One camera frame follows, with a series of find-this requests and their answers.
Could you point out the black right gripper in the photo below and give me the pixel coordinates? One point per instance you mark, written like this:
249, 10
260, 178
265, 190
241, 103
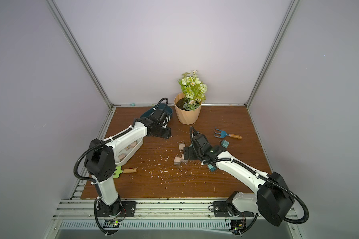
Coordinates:
190, 152

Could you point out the dark teal storage box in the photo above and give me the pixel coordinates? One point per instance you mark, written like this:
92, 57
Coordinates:
148, 113

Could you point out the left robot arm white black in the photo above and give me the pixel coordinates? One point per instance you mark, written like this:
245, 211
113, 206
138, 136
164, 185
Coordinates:
99, 162

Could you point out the peach ribbed flower pot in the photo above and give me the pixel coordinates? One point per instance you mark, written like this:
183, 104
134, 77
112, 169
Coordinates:
186, 117

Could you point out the artificial green flower plant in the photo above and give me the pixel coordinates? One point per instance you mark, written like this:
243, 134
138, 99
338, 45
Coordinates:
193, 89

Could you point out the white storage box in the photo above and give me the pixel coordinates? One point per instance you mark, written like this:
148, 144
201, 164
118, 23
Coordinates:
128, 153

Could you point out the green garden fork wooden handle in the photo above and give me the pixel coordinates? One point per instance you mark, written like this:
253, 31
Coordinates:
119, 171

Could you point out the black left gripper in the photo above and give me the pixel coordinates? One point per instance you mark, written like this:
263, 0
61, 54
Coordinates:
168, 134

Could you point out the blue garden rake wooden handle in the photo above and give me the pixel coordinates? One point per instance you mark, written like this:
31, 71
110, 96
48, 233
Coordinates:
222, 134

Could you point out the pink plug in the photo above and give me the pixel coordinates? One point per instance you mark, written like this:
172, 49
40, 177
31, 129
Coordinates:
181, 146
177, 161
132, 145
121, 156
184, 159

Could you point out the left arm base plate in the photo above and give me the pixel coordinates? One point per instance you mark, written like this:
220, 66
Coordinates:
117, 209

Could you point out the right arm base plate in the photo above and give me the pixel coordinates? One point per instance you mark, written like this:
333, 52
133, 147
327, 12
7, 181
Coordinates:
222, 209

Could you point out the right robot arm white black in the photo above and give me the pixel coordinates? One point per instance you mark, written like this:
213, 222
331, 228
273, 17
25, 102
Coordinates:
273, 197

